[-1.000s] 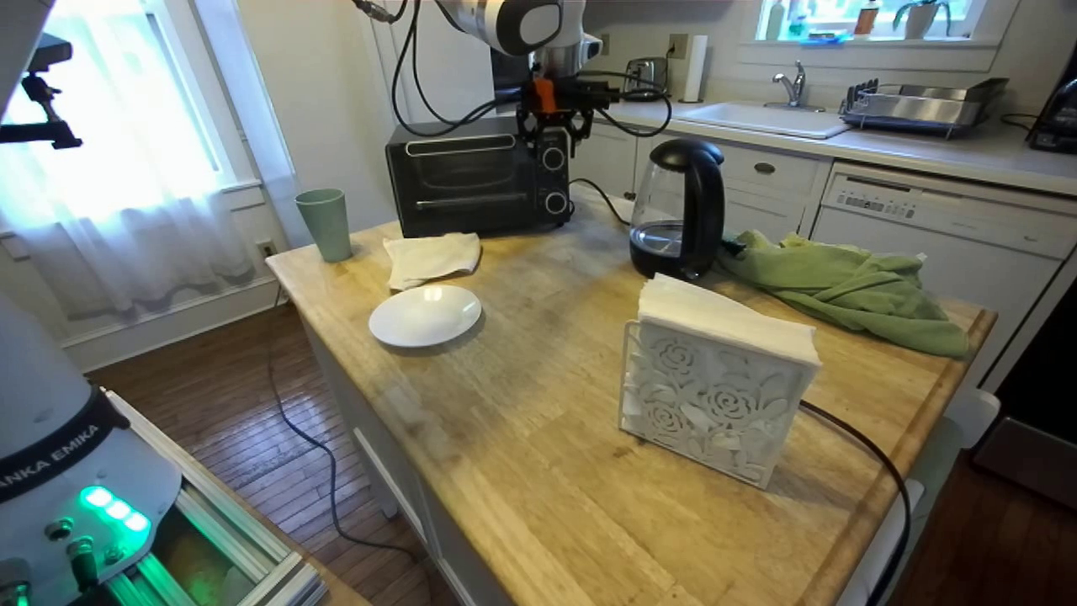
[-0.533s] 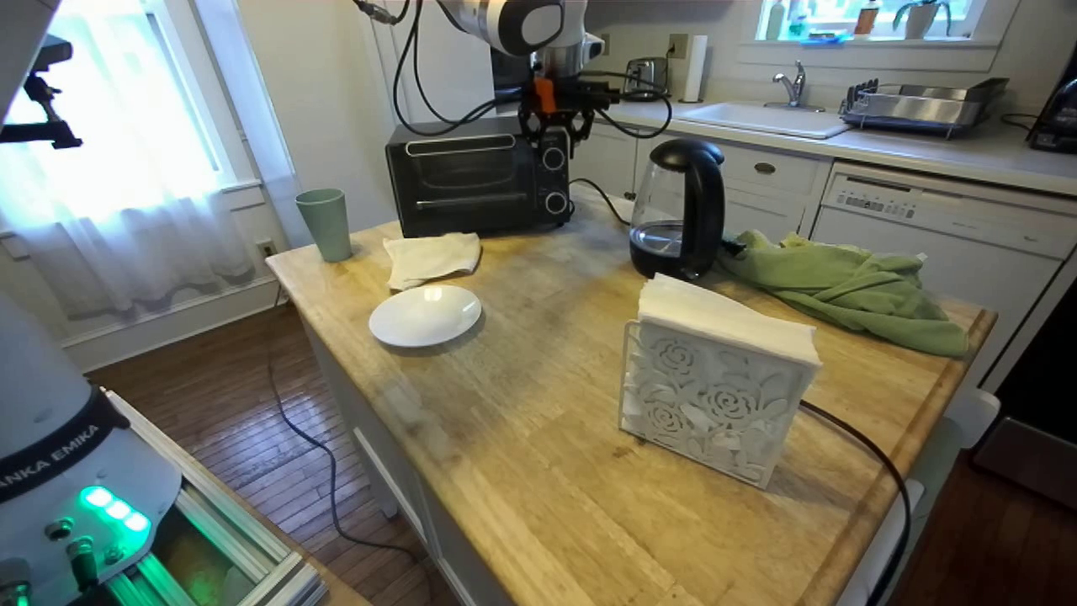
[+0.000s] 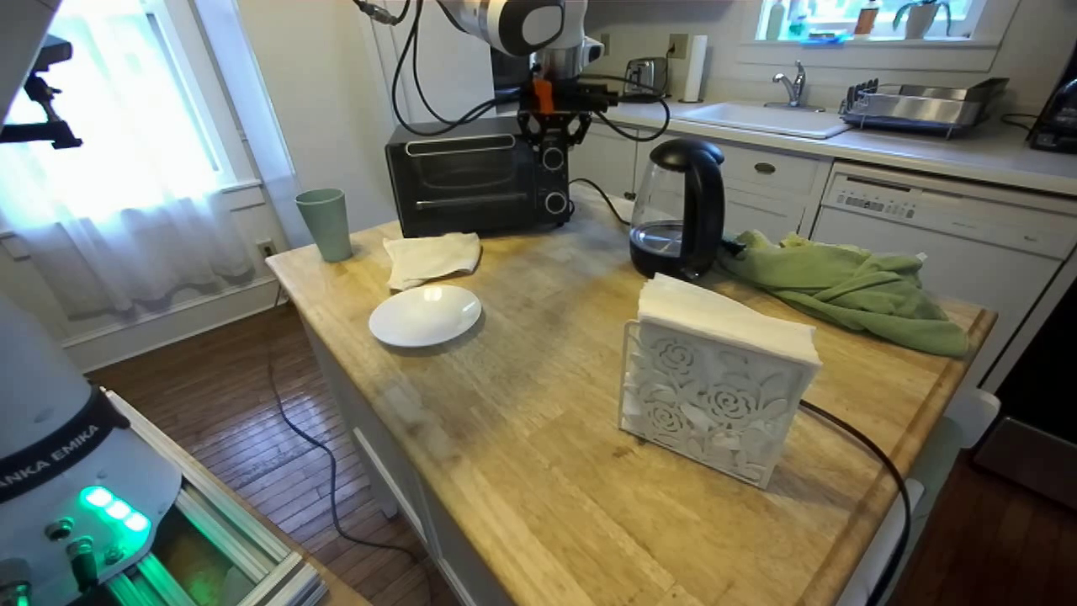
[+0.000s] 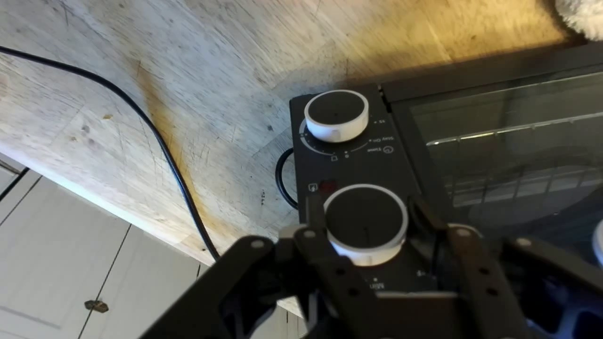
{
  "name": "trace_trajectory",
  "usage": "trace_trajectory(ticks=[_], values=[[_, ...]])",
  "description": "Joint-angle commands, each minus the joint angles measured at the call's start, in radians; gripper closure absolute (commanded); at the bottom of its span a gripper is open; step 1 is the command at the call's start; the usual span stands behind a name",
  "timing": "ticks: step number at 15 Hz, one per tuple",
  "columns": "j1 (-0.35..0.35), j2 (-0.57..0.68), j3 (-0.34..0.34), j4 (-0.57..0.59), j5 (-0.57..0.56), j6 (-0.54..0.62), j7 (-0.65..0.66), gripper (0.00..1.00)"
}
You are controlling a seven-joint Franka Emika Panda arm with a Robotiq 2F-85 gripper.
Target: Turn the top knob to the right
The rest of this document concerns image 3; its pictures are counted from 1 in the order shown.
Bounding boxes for black toaster oven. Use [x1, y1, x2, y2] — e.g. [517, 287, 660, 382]
[382, 113, 580, 238]

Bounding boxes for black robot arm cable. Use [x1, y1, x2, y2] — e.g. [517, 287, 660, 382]
[352, 0, 675, 145]

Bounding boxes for silver bread toaster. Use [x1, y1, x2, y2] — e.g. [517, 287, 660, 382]
[624, 53, 672, 104]

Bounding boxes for silver oven door handle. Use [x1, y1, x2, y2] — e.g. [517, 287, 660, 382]
[400, 134, 522, 157]

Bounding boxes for white sheer curtain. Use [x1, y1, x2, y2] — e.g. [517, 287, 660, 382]
[0, 0, 262, 330]

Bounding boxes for white ornate napkin holder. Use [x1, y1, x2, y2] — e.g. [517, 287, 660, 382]
[615, 315, 815, 491]

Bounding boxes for aluminium robot stand frame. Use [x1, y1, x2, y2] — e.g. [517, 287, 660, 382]
[96, 385, 332, 606]

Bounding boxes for small potted plant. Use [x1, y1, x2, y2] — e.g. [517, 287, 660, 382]
[890, 0, 957, 45]

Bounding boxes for white kitchen sink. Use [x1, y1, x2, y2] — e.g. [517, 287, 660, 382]
[675, 99, 853, 145]

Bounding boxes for beige folded cloth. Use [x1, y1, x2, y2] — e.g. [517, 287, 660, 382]
[380, 230, 485, 293]

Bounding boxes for white paper towel roll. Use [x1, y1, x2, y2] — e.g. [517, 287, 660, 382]
[675, 32, 712, 107]

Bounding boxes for black coffee maker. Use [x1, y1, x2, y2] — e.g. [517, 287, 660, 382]
[1024, 45, 1077, 157]

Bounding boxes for white paper napkins stack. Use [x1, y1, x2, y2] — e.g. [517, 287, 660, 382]
[637, 269, 823, 366]

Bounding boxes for white base kitchen cabinets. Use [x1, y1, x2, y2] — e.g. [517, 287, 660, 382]
[569, 113, 836, 246]

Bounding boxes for pale green plastic cup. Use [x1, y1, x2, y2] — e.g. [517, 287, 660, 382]
[294, 184, 357, 267]

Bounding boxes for white framed kitchen window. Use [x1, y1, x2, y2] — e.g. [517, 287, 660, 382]
[738, 0, 1024, 53]

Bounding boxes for chrome sink faucet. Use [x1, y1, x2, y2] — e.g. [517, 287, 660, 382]
[771, 61, 815, 110]

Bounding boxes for white dishwasher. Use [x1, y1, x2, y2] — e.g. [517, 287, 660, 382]
[807, 162, 1077, 391]

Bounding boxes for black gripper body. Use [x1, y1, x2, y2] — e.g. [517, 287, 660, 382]
[516, 63, 594, 134]

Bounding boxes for black power cable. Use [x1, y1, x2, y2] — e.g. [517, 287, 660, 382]
[569, 176, 638, 231]
[796, 396, 914, 606]

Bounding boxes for black and steel stove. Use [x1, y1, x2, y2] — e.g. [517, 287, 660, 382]
[971, 248, 1077, 515]

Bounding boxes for black glass electric kettle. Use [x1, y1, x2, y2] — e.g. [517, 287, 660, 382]
[625, 138, 726, 284]

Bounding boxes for thin black floor cable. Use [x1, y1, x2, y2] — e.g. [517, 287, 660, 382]
[265, 357, 424, 558]

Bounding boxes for white kitchen countertop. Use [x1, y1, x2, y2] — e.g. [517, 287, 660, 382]
[582, 95, 1077, 199]

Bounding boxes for dark grey dish rack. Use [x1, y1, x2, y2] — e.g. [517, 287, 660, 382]
[838, 75, 1010, 141]

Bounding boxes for black camera on mount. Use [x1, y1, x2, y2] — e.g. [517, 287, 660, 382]
[0, 32, 89, 150]

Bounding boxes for green dish towel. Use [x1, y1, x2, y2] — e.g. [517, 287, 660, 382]
[721, 230, 977, 363]

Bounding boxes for white round plate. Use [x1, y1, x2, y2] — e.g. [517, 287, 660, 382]
[368, 281, 487, 352]

